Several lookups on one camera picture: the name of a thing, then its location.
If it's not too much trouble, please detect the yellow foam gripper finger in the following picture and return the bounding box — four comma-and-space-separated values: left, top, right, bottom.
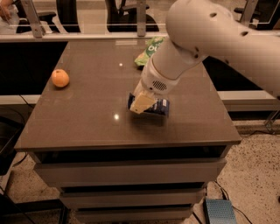
129, 90, 157, 114

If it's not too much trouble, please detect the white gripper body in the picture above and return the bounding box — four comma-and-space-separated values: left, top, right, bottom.
134, 58, 179, 95

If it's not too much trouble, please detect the blue rxbar blueberry wrapper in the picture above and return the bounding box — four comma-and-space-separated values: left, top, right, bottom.
128, 93, 170, 116

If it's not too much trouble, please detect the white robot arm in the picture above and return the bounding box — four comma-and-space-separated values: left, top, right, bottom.
129, 0, 280, 114

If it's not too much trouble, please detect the green snack bag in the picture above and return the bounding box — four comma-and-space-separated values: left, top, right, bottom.
135, 37, 165, 67

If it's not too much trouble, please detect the black office chair middle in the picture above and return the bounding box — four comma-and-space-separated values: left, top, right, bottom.
105, 0, 160, 33

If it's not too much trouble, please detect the black office chair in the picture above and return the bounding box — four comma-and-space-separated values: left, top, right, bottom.
234, 0, 280, 31
105, 0, 160, 33
15, 0, 81, 33

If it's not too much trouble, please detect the grey drawer cabinet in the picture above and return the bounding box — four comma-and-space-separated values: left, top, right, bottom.
17, 39, 241, 224

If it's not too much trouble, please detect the orange fruit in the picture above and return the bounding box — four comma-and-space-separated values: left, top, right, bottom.
51, 69, 70, 88

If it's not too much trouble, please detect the black office chair left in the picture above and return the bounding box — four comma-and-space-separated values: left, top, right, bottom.
15, 0, 81, 33

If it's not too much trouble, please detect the black office chair right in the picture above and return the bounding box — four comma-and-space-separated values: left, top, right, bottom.
234, 0, 280, 31

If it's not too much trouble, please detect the metal railing post middle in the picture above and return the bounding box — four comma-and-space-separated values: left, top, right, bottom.
136, 0, 146, 37

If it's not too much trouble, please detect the metal railing post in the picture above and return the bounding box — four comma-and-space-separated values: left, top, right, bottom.
240, 0, 258, 26
136, 0, 146, 37
20, 0, 45, 39

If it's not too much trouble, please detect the black floor cable right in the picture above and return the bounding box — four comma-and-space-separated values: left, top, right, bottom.
213, 180, 254, 224

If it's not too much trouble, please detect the metal railing post left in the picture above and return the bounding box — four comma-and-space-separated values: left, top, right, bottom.
20, 0, 45, 39

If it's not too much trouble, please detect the metal railing post right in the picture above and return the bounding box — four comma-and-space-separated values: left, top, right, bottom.
240, 0, 258, 26

